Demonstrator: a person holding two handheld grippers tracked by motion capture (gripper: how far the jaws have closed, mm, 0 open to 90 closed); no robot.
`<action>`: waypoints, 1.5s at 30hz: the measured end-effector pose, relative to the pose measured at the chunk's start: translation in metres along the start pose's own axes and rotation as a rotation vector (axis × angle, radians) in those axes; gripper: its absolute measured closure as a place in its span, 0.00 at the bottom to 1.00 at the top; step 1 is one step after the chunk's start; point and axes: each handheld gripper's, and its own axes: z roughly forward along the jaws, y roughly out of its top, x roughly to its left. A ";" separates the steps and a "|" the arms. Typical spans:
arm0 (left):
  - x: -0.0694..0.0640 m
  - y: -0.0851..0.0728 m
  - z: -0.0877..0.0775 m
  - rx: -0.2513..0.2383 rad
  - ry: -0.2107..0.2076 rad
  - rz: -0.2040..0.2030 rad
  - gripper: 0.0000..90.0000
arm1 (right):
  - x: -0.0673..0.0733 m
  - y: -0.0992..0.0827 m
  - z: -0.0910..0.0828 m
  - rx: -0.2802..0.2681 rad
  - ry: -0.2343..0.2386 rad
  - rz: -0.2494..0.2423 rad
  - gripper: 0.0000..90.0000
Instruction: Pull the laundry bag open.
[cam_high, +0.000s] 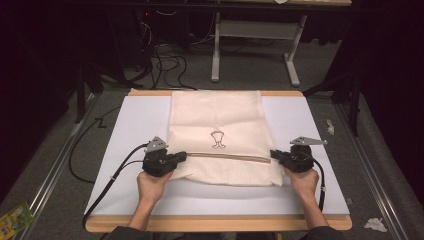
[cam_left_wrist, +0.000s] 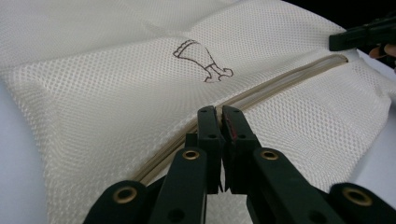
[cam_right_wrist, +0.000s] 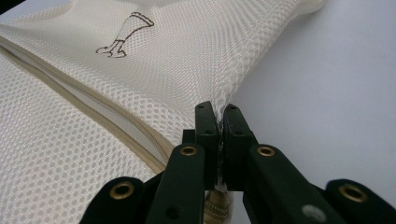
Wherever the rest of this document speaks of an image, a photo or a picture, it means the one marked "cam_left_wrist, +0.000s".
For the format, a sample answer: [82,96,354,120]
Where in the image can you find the cream mesh laundry bag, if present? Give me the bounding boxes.
[0,0,394,224]

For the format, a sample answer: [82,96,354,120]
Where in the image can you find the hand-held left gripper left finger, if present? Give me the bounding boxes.
[185,105,226,195]

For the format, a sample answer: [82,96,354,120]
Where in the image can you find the white table mat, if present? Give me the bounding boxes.
[0,49,396,224]

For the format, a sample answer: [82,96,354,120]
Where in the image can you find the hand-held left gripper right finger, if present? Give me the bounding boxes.
[219,105,263,196]

